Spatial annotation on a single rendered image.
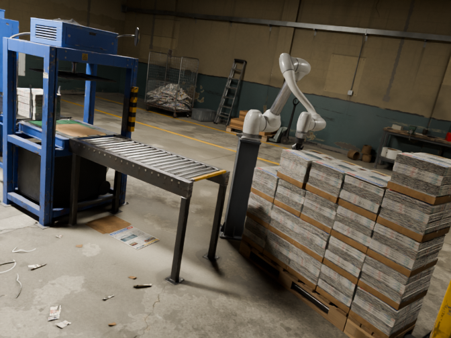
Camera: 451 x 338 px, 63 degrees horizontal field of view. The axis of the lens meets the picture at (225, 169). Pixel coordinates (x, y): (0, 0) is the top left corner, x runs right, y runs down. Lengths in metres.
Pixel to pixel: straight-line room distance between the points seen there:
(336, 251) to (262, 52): 8.33
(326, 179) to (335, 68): 7.21
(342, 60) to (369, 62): 0.63
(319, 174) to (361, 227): 0.47
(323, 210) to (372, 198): 0.39
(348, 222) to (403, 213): 0.39
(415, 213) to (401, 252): 0.26
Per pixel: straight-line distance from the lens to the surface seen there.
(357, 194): 2.58
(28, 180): 3.91
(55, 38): 3.58
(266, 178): 3.09
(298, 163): 2.83
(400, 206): 2.44
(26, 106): 4.29
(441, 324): 2.29
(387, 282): 2.58
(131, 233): 3.57
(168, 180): 2.70
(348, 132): 9.63
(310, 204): 2.81
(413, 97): 9.39
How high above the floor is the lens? 1.61
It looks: 15 degrees down
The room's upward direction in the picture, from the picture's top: 10 degrees clockwise
